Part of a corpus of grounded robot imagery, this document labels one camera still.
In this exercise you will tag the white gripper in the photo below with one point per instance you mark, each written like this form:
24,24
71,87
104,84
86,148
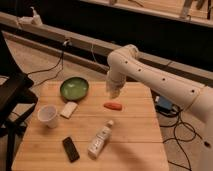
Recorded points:
113,88

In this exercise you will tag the green ceramic bowl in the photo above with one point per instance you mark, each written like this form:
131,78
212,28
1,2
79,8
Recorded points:
74,88

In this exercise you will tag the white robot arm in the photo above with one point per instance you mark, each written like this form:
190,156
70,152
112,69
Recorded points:
193,97

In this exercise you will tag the orange red oblong object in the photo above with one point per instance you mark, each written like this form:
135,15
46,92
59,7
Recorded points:
113,106

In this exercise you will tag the white rectangular block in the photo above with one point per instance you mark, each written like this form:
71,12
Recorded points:
68,110

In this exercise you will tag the white plastic bottle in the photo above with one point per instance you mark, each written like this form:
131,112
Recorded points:
98,142

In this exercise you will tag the blue power box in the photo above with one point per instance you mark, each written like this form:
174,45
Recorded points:
162,104

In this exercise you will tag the white plastic cup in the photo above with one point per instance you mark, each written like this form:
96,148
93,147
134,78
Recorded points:
48,115

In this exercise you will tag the black office chair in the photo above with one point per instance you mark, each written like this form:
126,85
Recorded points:
15,90

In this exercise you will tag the white device on rail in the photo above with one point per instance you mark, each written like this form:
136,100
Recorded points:
35,19

